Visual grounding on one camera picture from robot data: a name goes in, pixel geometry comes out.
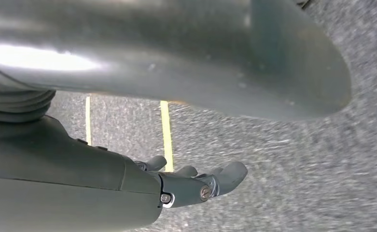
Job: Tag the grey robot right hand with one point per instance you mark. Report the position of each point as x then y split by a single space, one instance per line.
175 48

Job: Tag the thin yellow tape square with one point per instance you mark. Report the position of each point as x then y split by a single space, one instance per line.
166 134

